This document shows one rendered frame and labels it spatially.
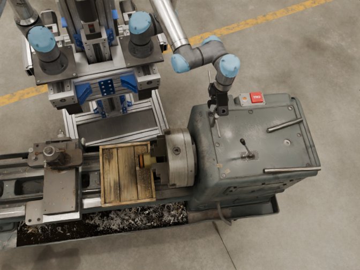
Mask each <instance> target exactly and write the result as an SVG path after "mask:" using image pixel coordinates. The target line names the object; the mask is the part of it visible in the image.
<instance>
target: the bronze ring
mask: <svg viewBox="0 0 360 270"><path fill-rule="evenodd" d="M138 161H139V169H140V168H141V169H142V168H145V169H149V168H150V169H152V164H154V163H156V156H155V157H151V154H150V152H149V153H143V154H138Z"/></svg>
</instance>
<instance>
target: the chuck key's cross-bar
mask: <svg viewBox="0 0 360 270"><path fill-rule="evenodd" d="M208 77H209V83H212V79H211V71H210V70H208ZM213 114H214V115H215V114H216V111H215V108H214V112H213ZM215 124H216V129H217V134H218V137H219V138H220V137H221V135H220V129H219V125H218V120H217V119H215Z"/></svg>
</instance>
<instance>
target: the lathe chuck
mask: <svg viewBox="0 0 360 270"><path fill-rule="evenodd" d="M167 131H169V132H170V135H167V134H166V135H165V142H166V157H167V161H166V163H167V168H168V175H169V183H170V184H173V183H175V186H169V184H168V188H170V189H171V188H180V187H185V186H187V183H188V163H187V157H186V148H185V142H184V137H183V132H182V130H181V128H180V127H179V128H173V129H163V132H162V135H164V133H165V132H167ZM176 147H177V148H179V149H180V153H179V154H175V153H174V152H173V150H174V148H176Z"/></svg>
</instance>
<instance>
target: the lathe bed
mask: <svg viewBox="0 0 360 270"><path fill-rule="evenodd" d="M99 159H100V152H91V153H83V165H82V166H81V183H82V185H81V189H82V214H84V213H92V212H100V211H109V210H114V209H122V208H131V207H139V206H148V205H156V204H165V203H173V202H179V201H187V200H190V197H191V196H193V195H194V189H193V186H185V187H176V188H171V189H170V188H168V184H162V185H161V180H160V179H157V178H159V177H157V178H156V179H155V177H154V186H155V196H156V201H151V202H142V203H138V204H130V205H120V206H113V207H104V208H102V204H101V199H100V198H101V196H100V195H101V174H100V160H99ZM27 160H28V159H21V160H11V161H0V176H1V177H0V224H2V223H10V222H19V221H25V218H26V215H25V211H24V209H25V208H24V206H25V205H26V204H27V203H28V202H29V201H36V200H42V199H43V187H44V186H43V185H44V182H43V181H44V167H42V168H31V167H29V166H28V165H27ZM86 162H87V163H86ZM88 166H89V167H88ZM5 171H6V172H5ZM88 172H89V173H88ZM13 174H14V175H13ZM86 175H87V177H86ZM90 175H91V176H90ZM25 176H27V177H25ZM154 176H156V174H155V175H154ZM83 179H85V181H83ZM88 180H89V181H88ZM95 181H96V183H95ZM36 182H39V183H36ZM42 182H43V183H42ZM98 182H99V183H98ZM41 183H42V184H41ZM97 183H98V184H97ZM23 185H24V186H23ZM40 185H41V186H40ZM90 185H91V186H90ZM93 185H94V186H93ZM1 186H2V188H1ZM22 186H23V187H22ZM22 188H23V189H24V190H22ZM86 188H87V189H86ZM2 189H3V191H2ZM29 189H30V190H35V192H34V191H29ZM84 191H85V192H84ZM8 192H9V193H8ZM39 192H40V193H39ZM21 193H22V194H21ZM99 197H100V198H99ZM99 199H100V200H99ZM85 201H86V202H85ZM85 203H87V204H85ZM10 210H11V211H10ZM21 210H22V211H21Z"/></svg>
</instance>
